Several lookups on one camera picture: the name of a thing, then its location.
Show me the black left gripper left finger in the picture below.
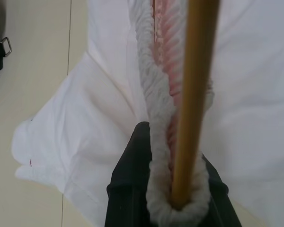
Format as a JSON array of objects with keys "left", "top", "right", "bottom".
[{"left": 105, "top": 121, "right": 155, "bottom": 227}]

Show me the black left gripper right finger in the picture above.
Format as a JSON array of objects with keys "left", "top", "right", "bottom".
[{"left": 198, "top": 153, "right": 242, "bottom": 227}]

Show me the white cloth sheet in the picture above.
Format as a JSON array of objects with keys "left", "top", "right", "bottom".
[{"left": 13, "top": 0, "right": 284, "bottom": 227}]

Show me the wooden stick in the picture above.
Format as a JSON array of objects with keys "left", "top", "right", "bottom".
[{"left": 170, "top": 0, "right": 222, "bottom": 211}]

